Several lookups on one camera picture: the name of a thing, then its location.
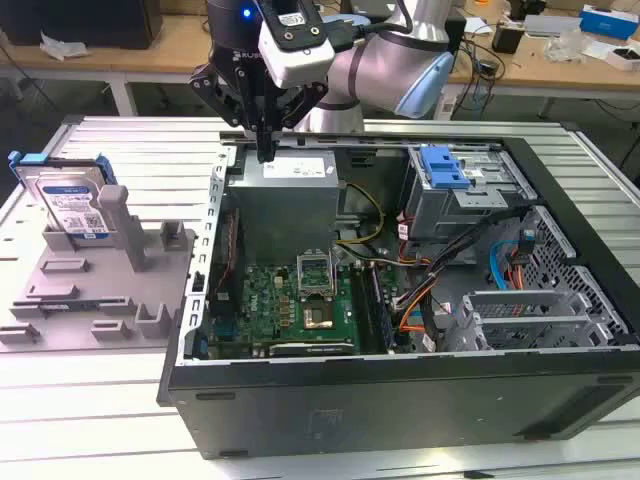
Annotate small black box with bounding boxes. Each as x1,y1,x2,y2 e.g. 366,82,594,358
492,24,525,55

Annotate thick black cable bundle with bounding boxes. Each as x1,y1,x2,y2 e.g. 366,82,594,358
394,204,531,351

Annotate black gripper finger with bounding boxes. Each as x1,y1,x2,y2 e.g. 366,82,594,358
188,63,269,164
266,83,330,164

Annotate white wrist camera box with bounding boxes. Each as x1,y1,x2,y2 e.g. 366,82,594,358
257,0,335,90

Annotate small white box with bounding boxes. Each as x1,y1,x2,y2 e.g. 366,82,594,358
604,44,640,71

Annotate blue data wire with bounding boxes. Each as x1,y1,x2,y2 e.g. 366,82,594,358
488,227,539,292

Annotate orange red power wire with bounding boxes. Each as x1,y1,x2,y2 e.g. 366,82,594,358
504,252,529,292

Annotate green motherboard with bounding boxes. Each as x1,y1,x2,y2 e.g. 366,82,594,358
207,259,416,359

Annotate wooden desk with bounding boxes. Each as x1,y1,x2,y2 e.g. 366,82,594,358
0,9,640,121

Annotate RAM stick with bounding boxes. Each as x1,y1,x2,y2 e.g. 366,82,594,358
368,263,399,354
37,299,101,314

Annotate white power strip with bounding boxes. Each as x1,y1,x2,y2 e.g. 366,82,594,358
433,97,459,121

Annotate hard disk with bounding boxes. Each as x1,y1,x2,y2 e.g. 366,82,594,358
7,149,119,242

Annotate clear plastic bags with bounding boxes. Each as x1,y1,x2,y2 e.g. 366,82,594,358
543,29,586,64

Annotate grey power supply unit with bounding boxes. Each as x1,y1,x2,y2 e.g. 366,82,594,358
225,149,349,266

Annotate black PC case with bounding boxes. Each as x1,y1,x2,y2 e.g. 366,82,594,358
156,130,640,460

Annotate blue cardboard box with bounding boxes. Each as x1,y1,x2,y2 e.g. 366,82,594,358
578,4,640,42

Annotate black graphics card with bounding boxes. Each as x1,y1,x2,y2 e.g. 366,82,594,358
267,341,356,358

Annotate yellow and black wires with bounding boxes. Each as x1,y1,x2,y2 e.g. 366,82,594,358
334,182,386,249

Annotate CPU socket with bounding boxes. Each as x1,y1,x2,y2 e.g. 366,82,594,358
302,299,339,332

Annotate grey metal drive cage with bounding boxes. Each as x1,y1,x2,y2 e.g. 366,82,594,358
402,144,526,256

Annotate black desktop tower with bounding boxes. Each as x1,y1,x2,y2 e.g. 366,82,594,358
444,17,468,56

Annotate flat grey box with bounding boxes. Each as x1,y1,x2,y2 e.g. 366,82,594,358
522,13,584,37

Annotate blue drive cage latch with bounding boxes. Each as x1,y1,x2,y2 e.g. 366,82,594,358
419,144,471,190

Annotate metal socket cover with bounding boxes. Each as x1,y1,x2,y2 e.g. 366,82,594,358
296,247,336,301

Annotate crumpled white plastic bag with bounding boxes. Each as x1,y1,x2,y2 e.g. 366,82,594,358
38,32,90,62

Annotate grey parts rack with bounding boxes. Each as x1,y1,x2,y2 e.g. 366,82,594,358
0,184,199,354

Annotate large black box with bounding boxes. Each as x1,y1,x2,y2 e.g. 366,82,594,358
0,0,164,51

